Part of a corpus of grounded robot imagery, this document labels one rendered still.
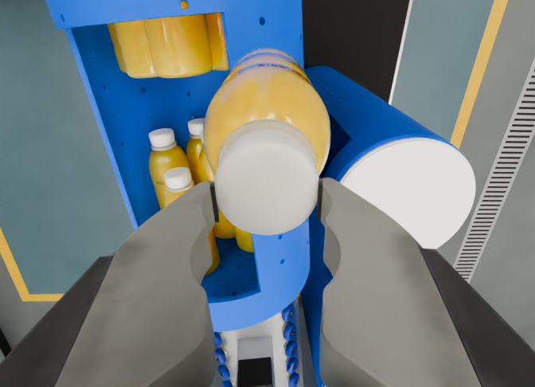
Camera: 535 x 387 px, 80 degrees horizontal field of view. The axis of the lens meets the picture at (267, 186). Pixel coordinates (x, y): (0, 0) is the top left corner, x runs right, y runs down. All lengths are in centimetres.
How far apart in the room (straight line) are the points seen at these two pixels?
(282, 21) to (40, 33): 150
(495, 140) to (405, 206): 146
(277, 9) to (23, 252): 219
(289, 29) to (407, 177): 37
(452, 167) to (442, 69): 117
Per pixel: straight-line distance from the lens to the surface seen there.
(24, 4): 179
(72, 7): 37
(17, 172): 208
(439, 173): 66
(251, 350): 101
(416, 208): 68
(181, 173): 50
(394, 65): 153
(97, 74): 51
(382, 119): 70
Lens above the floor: 155
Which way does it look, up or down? 62 degrees down
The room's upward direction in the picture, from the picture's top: 174 degrees clockwise
